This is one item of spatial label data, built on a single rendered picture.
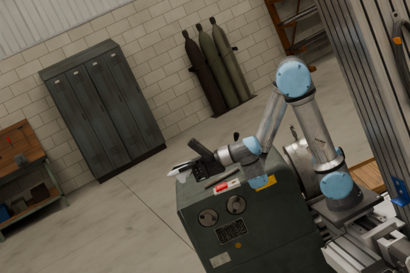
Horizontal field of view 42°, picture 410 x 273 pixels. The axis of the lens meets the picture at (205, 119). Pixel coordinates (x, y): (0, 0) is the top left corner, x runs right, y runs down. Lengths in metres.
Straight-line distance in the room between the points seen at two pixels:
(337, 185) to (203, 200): 0.82
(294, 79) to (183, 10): 7.69
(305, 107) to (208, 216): 0.94
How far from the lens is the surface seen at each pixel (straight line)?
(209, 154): 1.99
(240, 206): 2.62
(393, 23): 1.79
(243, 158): 1.97
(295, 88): 1.85
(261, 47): 9.98
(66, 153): 9.08
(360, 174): 3.07
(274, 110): 2.04
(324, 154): 1.96
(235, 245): 2.69
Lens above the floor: 2.17
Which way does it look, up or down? 13 degrees down
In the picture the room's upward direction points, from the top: 25 degrees counter-clockwise
